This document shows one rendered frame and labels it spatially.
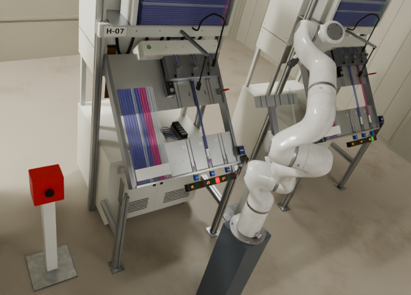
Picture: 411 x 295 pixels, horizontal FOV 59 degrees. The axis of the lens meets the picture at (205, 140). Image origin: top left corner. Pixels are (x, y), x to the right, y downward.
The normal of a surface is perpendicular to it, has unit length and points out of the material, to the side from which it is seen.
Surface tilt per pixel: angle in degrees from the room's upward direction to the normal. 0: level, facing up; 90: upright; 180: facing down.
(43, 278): 0
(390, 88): 90
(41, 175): 0
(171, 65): 43
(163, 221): 0
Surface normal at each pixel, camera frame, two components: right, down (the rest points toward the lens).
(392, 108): -0.77, 0.23
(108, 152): 0.22, -0.78
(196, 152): 0.51, -0.15
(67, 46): 0.59, 0.58
